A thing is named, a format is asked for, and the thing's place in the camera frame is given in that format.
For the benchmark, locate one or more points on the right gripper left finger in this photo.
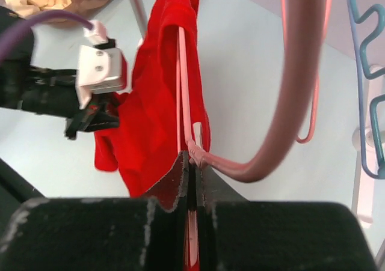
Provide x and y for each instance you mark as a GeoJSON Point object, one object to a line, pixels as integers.
{"type": "Point", "coordinates": [144, 233]}

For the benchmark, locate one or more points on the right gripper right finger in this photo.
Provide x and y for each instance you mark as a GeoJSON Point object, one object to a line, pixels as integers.
{"type": "Point", "coordinates": [237, 234]}

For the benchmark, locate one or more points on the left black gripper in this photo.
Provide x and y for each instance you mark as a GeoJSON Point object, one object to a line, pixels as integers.
{"type": "Point", "coordinates": [52, 92]}

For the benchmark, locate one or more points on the red t shirt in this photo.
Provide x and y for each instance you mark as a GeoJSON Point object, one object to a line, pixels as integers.
{"type": "Point", "coordinates": [144, 146]}

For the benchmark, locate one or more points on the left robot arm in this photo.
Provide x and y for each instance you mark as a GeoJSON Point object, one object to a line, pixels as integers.
{"type": "Point", "coordinates": [17, 38]}

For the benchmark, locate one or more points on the teal plastic hanger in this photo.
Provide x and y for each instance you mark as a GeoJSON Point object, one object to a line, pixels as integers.
{"type": "Point", "coordinates": [371, 146]}

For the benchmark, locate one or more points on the light blue plastic hanger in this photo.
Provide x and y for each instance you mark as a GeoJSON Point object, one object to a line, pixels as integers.
{"type": "Point", "coordinates": [362, 124]}

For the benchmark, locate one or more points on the silver white clothes rack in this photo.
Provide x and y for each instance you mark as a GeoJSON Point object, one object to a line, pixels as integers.
{"type": "Point", "coordinates": [140, 15]}

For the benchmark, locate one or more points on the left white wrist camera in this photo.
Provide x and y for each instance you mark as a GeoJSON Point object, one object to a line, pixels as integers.
{"type": "Point", "coordinates": [102, 67]}

